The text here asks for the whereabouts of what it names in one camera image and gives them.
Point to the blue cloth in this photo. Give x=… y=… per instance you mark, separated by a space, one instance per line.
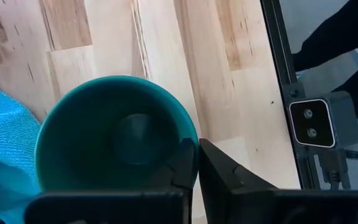
x=5 y=124

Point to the grey table-level camera box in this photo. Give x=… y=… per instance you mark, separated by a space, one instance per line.
x=312 y=124

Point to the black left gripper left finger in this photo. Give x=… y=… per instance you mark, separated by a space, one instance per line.
x=183 y=171

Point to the dark green plastic cup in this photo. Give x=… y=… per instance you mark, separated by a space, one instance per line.
x=89 y=109

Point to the black aluminium table frame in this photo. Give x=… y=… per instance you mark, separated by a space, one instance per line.
x=278 y=46

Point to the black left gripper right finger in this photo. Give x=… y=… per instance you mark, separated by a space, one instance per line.
x=222 y=186

